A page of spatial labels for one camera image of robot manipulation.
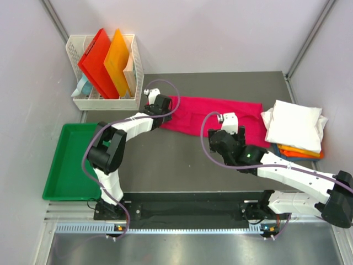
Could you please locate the magenta t shirt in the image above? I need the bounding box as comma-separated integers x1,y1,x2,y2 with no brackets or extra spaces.
145,94,271,149

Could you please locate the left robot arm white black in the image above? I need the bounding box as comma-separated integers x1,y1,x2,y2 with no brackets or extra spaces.
87,89,172,220

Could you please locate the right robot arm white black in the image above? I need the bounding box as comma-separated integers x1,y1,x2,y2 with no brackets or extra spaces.
208,128,352,229

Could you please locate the wooden board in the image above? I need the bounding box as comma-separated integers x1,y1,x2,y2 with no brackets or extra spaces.
123,53,137,98

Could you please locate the folded white t shirt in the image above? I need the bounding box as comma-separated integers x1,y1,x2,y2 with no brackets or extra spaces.
261,100,328,153

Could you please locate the orange plastic board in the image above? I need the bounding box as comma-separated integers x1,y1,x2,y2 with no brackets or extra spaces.
104,29,131,99

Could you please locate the white plastic basket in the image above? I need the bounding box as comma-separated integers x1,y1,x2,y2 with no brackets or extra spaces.
66,34,144,111

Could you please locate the red plastic board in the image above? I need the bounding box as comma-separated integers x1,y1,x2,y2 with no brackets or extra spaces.
78,28,119,99

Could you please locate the green plastic tray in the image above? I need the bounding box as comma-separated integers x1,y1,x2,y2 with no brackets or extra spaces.
42,123,101,202

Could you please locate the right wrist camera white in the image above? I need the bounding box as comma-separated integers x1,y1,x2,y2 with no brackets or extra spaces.
217,112,239,135

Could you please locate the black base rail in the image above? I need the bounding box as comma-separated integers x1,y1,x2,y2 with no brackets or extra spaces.
93,191,292,229

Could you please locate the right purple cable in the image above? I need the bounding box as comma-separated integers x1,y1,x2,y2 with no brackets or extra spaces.
200,111,353,241

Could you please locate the white slotted cable duct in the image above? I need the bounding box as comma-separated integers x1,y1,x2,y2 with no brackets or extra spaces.
55,222,278,235

